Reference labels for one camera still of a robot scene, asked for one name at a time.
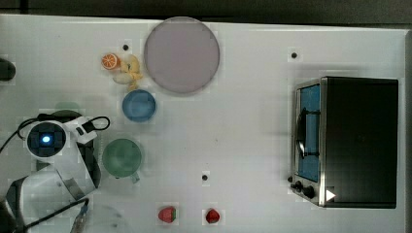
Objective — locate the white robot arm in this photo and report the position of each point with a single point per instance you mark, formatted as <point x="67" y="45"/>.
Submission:
<point x="64" y="144"/>

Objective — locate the green oval strainer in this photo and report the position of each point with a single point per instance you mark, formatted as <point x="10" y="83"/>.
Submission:
<point x="66" y="113"/>

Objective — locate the purple round plate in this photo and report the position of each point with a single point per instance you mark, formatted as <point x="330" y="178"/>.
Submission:
<point x="182" y="55"/>

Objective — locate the yellow plush chick toy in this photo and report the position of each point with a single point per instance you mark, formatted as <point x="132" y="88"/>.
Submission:
<point x="130" y="72"/>

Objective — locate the green mug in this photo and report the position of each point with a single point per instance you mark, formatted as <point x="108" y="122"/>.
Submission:
<point x="122" y="159"/>

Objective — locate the red strawberry toy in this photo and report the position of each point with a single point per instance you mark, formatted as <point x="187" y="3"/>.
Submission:
<point x="212" y="216"/>

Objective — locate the green-red strawberry toy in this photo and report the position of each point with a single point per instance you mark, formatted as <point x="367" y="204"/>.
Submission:
<point x="167" y="214"/>

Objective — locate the orange slice toy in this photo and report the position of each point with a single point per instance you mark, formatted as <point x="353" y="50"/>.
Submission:
<point x="110" y="61"/>

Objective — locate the black toaster oven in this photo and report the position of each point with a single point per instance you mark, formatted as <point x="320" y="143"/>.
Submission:
<point x="345" y="142"/>

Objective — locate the black table-edge clamp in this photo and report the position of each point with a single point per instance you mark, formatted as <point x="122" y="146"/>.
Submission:
<point x="7" y="70"/>

